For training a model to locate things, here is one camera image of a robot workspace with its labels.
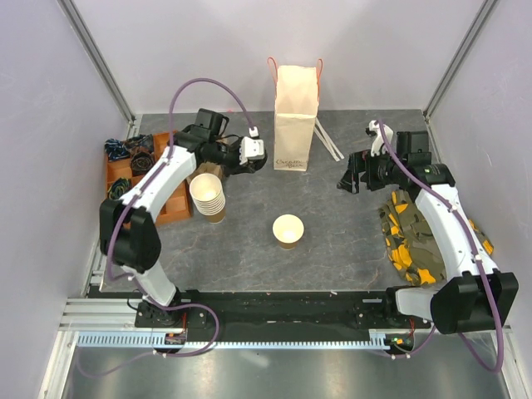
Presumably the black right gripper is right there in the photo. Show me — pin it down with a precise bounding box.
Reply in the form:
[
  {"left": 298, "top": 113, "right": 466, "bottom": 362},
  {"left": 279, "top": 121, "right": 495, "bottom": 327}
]
[{"left": 337, "top": 145, "right": 406, "bottom": 195}]

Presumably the brown paper coffee cup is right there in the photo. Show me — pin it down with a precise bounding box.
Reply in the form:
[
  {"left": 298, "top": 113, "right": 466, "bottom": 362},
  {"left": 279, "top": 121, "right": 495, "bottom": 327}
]
[{"left": 272, "top": 214, "right": 304, "bottom": 250}]

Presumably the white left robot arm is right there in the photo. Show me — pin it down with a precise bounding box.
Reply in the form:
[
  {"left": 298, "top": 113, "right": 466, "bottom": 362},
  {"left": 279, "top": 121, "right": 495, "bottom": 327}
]
[{"left": 99, "top": 109, "right": 267, "bottom": 327}]

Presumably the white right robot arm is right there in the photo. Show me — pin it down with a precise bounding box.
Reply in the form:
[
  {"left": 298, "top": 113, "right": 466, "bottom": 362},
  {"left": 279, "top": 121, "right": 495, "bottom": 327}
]
[{"left": 337, "top": 121, "right": 519, "bottom": 334}]

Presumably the white paper takeout bag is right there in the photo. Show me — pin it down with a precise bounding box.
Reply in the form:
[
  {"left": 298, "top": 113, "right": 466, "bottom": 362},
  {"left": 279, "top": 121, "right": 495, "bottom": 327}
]
[{"left": 267, "top": 57, "right": 323, "bottom": 171}]

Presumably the cardboard cup carrier tray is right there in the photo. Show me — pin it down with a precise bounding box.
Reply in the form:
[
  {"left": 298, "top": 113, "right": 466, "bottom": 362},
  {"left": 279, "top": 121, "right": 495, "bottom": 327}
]
[{"left": 186, "top": 139, "right": 239, "bottom": 183}]

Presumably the stack of paper cups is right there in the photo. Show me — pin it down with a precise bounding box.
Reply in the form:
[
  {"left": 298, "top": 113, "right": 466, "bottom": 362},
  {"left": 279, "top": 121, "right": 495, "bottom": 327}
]
[{"left": 190, "top": 173, "right": 226, "bottom": 224}]

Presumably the camouflage yellow green cloth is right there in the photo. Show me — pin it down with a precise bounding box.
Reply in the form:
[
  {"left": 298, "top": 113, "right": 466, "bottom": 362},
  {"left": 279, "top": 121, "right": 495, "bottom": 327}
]
[{"left": 377, "top": 190, "right": 495, "bottom": 288}]

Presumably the black brown rolled sock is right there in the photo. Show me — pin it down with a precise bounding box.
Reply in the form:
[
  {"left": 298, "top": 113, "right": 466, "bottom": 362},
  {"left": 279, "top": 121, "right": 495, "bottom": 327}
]
[{"left": 130, "top": 151, "right": 155, "bottom": 176}]

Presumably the dark patterned rolled sock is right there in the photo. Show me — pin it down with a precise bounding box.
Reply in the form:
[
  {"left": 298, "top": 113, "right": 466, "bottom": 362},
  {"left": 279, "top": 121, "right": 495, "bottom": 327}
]
[{"left": 123, "top": 134, "right": 154, "bottom": 153}]

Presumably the blue yellow rolled sock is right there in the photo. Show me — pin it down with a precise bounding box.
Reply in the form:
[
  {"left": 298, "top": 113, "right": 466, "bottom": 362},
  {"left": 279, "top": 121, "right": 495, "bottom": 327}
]
[{"left": 107, "top": 177, "right": 131, "bottom": 200}]

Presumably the blue patterned rolled sock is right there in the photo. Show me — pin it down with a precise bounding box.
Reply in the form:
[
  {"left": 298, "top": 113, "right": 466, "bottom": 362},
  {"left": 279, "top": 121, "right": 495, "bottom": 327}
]
[{"left": 104, "top": 139, "right": 131, "bottom": 162}]

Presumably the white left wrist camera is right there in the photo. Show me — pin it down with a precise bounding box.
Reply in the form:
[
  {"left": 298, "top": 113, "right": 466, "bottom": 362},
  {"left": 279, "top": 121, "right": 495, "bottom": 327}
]
[{"left": 239, "top": 126, "right": 266, "bottom": 164}]

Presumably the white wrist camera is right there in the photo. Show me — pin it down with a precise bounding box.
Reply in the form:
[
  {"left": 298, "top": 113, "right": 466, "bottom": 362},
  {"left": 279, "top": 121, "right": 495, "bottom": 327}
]
[
  {"left": 366, "top": 120, "right": 394, "bottom": 157},
  {"left": 239, "top": 126, "right": 266, "bottom": 164}
]

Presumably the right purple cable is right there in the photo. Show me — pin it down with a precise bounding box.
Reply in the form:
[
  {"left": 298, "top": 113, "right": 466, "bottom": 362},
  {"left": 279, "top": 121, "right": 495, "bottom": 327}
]
[{"left": 376, "top": 120, "right": 506, "bottom": 373}]

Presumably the purple cable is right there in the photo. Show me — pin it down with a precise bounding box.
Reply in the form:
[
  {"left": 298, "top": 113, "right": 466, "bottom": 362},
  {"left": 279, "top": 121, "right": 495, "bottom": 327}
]
[
  {"left": 376, "top": 120, "right": 506, "bottom": 373},
  {"left": 76, "top": 77, "right": 259, "bottom": 377}
]

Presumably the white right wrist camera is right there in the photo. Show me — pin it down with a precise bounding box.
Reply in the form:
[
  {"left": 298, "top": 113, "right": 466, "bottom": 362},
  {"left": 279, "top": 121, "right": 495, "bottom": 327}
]
[{"left": 366, "top": 120, "right": 394, "bottom": 157}]

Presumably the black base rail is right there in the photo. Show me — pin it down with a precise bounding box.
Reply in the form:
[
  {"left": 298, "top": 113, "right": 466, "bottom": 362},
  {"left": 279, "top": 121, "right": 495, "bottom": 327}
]
[{"left": 133, "top": 289, "right": 436, "bottom": 333}]

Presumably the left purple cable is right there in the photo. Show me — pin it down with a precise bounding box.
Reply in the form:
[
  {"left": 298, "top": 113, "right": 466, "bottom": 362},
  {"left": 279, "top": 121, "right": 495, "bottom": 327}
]
[{"left": 76, "top": 77, "right": 259, "bottom": 377}]

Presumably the grey slotted cable duct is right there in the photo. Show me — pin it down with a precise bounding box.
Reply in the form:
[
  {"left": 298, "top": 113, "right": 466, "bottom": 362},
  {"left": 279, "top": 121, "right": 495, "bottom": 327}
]
[{"left": 77, "top": 331, "right": 392, "bottom": 350}]

